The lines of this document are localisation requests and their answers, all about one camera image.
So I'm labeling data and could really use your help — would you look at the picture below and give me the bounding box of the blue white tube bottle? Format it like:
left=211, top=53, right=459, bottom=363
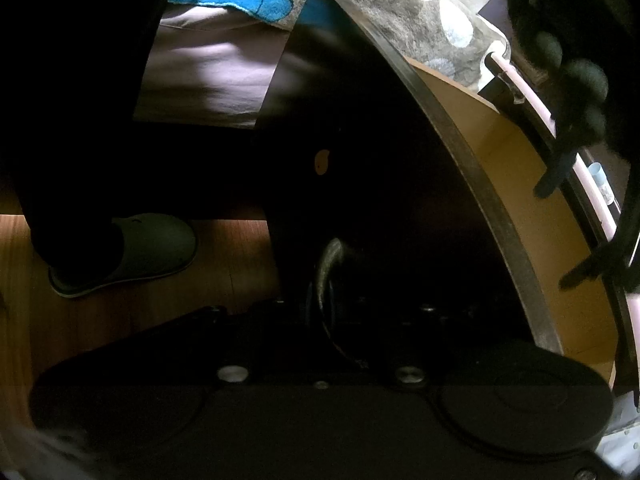
left=588, top=162, right=615, bottom=206

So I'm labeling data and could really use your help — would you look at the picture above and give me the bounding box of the grey Mickey blanket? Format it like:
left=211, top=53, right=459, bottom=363
left=170, top=0, right=512, bottom=91

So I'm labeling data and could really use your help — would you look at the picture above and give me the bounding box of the dark wooden nightstand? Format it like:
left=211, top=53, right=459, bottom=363
left=256, top=0, right=639, bottom=391

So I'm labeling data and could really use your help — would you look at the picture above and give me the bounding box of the lilac bed sheet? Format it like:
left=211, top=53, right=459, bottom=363
left=138, top=4, right=290, bottom=129

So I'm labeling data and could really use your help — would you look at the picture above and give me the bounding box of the dark green slipper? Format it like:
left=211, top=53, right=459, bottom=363
left=48, top=214, right=198, bottom=299

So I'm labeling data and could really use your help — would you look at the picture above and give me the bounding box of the metal upper drawer handle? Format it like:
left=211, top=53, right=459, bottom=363
left=316, top=238, right=345, bottom=310

